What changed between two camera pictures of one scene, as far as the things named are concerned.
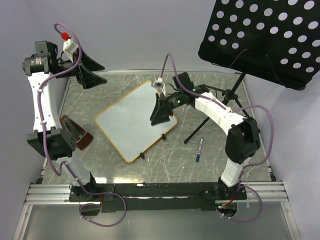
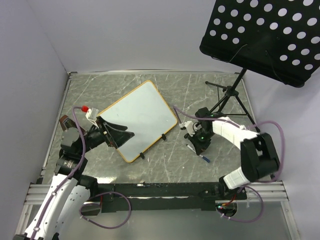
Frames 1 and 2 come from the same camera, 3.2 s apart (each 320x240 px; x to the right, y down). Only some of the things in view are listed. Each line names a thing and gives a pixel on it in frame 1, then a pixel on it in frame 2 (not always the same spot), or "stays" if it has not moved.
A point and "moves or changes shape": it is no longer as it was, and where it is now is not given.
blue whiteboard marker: x=198 y=155 moves or changes shape
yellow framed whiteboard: x=126 y=122 stays
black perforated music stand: x=276 y=40 stays
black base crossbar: x=152 y=197 stays
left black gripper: x=88 y=78 -> x=118 y=137
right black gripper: x=162 y=114 -> x=199 y=147
